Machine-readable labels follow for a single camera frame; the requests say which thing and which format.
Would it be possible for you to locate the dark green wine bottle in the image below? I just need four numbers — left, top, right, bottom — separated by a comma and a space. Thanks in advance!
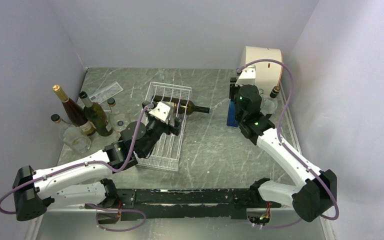
152, 95, 210, 115

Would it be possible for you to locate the clear bottle black gold cap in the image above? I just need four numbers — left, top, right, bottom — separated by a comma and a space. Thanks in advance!
261, 85, 281, 119

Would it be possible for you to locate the clear bottle blue emblem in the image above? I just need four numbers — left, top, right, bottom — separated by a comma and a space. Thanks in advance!
107, 97, 132, 133

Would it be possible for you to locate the green wine bottle white label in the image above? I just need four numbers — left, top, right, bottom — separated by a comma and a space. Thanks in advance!
78, 91, 113, 137

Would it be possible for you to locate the clear bottle cork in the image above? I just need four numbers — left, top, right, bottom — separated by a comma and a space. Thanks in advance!
50, 113, 92, 154

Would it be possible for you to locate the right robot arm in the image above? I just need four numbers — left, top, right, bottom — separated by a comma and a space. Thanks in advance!
227, 77, 337, 222

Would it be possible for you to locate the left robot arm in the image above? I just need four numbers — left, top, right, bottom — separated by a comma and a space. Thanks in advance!
12, 113, 183, 222

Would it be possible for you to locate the amber bottle gold cap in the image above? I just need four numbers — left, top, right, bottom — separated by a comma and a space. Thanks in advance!
52, 84, 96, 136

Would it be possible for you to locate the cream cylindrical appliance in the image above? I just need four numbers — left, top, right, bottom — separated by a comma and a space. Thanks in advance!
239, 46, 283, 96

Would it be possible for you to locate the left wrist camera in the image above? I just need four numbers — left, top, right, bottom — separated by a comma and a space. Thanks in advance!
149, 101, 174, 124

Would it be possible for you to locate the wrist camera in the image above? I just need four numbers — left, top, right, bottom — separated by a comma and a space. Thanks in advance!
235, 65, 256, 87
149, 101, 174, 124

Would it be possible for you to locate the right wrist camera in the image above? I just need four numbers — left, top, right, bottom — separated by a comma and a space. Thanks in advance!
235, 65, 256, 87

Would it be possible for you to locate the white wire wine rack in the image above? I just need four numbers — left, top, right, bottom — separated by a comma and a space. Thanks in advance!
135, 81, 193, 172

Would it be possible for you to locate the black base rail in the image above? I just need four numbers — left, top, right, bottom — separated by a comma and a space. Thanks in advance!
96, 188, 281, 224

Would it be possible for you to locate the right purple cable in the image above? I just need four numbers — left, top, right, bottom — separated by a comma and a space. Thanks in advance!
236, 58, 340, 230

